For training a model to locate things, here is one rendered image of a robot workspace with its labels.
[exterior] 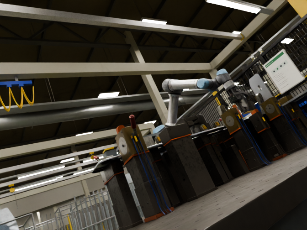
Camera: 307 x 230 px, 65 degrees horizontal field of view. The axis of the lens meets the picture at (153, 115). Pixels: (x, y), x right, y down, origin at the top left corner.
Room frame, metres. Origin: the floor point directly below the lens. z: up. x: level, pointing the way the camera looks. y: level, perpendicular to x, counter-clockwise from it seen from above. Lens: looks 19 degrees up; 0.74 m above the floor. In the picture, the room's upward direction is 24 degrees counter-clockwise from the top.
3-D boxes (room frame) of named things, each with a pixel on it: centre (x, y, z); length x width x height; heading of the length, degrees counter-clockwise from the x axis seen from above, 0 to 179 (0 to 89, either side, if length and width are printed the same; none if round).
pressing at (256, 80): (1.87, -0.85, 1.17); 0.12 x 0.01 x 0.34; 35
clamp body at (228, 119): (1.35, -0.40, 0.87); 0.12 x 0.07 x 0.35; 35
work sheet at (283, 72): (1.96, -1.14, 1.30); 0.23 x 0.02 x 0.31; 35
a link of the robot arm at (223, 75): (1.71, -0.60, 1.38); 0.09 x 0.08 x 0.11; 49
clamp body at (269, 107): (1.52, -0.71, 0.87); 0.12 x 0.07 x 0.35; 35
